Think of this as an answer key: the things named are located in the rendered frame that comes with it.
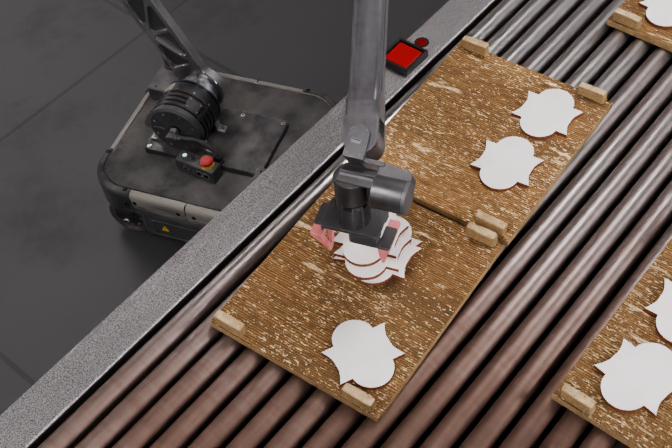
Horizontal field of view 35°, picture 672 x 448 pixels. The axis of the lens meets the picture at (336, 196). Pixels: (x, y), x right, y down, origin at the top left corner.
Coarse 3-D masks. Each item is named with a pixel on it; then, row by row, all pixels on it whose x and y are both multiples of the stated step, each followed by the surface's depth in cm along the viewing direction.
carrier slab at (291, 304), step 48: (288, 240) 197; (432, 240) 194; (240, 288) 190; (288, 288) 190; (336, 288) 189; (384, 288) 188; (432, 288) 187; (288, 336) 183; (432, 336) 181; (336, 384) 176
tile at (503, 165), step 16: (496, 144) 206; (512, 144) 206; (528, 144) 205; (480, 160) 204; (496, 160) 204; (512, 160) 203; (528, 160) 203; (480, 176) 201; (496, 176) 201; (512, 176) 201; (528, 176) 200
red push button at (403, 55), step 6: (396, 48) 228; (402, 48) 228; (408, 48) 228; (390, 54) 227; (396, 54) 227; (402, 54) 227; (408, 54) 227; (414, 54) 227; (420, 54) 227; (390, 60) 226; (396, 60) 226; (402, 60) 226; (408, 60) 226; (414, 60) 226; (402, 66) 225
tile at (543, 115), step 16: (528, 96) 214; (544, 96) 213; (560, 96) 213; (512, 112) 211; (528, 112) 211; (544, 112) 210; (560, 112) 210; (576, 112) 210; (528, 128) 208; (544, 128) 208; (560, 128) 207
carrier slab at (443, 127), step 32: (448, 64) 223; (480, 64) 222; (512, 64) 221; (416, 96) 218; (448, 96) 217; (480, 96) 216; (512, 96) 215; (576, 96) 214; (416, 128) 212; (448, 128) 211; (480, 128) 210; (512, 128) 210; (576, 128) 208; (384, 160) 207; (416, 160) 206; (448, 160) 206; (544, 160) 204; (416, 192) 201; (448, 192) 201; (480, 192) 200; (512, 192) 199; (544, 192) 199; (512, 224) 195
